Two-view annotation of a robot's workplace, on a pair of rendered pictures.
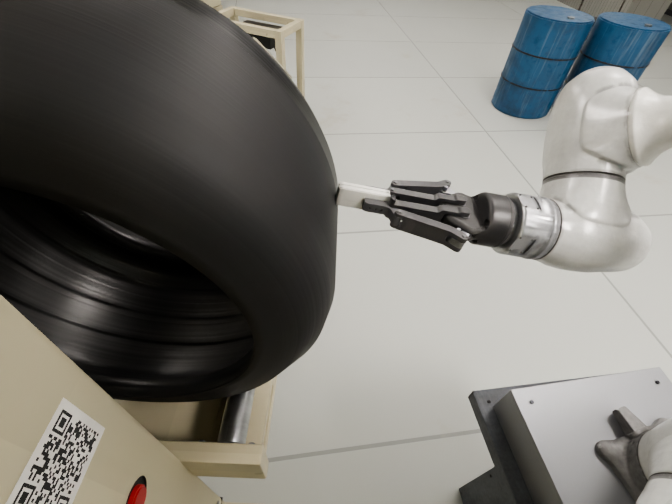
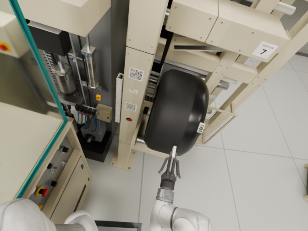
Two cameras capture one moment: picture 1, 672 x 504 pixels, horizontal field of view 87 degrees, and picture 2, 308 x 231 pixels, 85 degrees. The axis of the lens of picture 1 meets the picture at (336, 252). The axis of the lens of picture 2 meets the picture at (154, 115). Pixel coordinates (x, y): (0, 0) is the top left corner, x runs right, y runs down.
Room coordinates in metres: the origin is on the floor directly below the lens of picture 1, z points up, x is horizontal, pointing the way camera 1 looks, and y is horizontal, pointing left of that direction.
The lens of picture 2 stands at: (0.18, -0.45, 2.13)
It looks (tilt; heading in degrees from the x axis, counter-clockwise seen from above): 55 degrees down; 87
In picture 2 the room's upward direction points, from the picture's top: 21 degrees clockwise
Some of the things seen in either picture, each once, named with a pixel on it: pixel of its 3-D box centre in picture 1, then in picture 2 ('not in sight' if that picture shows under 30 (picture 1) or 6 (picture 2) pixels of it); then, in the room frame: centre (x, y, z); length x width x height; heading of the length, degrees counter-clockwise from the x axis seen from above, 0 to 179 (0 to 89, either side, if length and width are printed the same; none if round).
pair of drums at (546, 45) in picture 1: (571, 67); not in sight; (3.61, -2.03, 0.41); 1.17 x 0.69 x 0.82; 99
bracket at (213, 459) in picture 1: (137, 454); (139, 123); (0.13, 0.28, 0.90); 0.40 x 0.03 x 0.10; 92
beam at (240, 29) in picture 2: not in sight; (223, 23); (0.42, 0.59, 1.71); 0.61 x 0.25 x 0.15; 2
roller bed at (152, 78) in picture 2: not in sight; (147, 79); (0.07, 0.66, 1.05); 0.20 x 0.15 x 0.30; 2
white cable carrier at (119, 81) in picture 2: not in sight; (119, 101); (-0.03, 0.23, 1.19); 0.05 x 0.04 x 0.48; 92
